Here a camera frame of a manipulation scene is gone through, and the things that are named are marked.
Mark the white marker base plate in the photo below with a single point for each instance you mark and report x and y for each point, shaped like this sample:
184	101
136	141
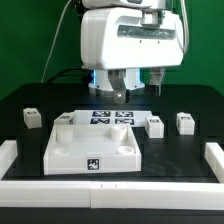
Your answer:
89	117

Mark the white square tabletop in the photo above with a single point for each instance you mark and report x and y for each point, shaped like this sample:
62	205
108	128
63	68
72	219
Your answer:
77	149

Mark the white U-shaped fence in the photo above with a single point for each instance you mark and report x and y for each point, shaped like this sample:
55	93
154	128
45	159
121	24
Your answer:
92	194

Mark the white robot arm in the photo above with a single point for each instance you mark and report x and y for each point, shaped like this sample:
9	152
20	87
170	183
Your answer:
136	79

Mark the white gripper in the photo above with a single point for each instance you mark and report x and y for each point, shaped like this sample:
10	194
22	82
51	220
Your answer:
114	38

